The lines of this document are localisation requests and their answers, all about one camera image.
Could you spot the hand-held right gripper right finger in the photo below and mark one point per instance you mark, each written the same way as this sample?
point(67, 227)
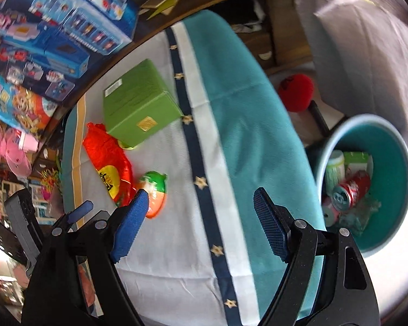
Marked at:
point(270, 224)

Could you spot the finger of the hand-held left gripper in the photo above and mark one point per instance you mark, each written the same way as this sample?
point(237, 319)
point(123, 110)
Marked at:
point(81, 210)

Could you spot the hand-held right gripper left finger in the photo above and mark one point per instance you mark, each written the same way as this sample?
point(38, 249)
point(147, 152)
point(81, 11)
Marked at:
point(129, 227)

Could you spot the small green white bottle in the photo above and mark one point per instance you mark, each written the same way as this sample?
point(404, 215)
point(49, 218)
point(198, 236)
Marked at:
point(335, 171)

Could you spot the teal trash bin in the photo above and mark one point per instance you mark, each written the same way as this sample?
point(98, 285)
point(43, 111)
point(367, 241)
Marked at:
point(391, 183)

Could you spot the colourful spiky toy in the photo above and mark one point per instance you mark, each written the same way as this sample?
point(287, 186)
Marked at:
point(49, 180)

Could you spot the red snack bag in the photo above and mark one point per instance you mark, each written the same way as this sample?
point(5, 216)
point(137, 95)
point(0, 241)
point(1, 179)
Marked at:
point(105, 156)

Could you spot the pink butterfly wings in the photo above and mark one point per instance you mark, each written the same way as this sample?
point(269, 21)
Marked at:
point(10, 152)

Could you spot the small pink toy box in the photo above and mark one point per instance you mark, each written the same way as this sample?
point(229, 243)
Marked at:
point(29, 141)

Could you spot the red soda can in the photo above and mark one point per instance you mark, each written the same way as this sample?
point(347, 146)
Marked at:
point(352, 190)

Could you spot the clear plastic wrapper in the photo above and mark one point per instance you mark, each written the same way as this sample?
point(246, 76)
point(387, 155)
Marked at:
point(362, 215)

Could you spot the green packet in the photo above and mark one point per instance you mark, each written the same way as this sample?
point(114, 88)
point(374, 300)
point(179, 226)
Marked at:
point(358, 159)

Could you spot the light blue puppy toy box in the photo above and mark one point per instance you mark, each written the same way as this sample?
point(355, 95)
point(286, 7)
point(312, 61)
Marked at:
point(17, 105)

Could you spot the green box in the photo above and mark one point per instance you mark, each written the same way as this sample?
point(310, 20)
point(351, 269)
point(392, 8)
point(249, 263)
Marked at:
point(136, 102)

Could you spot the blue playset toy box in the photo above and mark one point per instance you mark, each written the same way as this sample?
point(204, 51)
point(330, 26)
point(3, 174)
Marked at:
point(30, 51)

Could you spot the blue figurine toy box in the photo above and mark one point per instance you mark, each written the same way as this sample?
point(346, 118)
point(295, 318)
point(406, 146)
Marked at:
point(88, 10)

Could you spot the light grey plastic bag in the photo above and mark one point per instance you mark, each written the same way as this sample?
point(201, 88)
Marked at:
point(360, 40)

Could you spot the black white cloth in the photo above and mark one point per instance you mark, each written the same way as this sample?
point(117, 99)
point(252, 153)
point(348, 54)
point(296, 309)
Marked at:
point(250, 15)

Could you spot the yellow green paper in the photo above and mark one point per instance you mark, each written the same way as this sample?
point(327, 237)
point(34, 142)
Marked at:
point(163, 8)

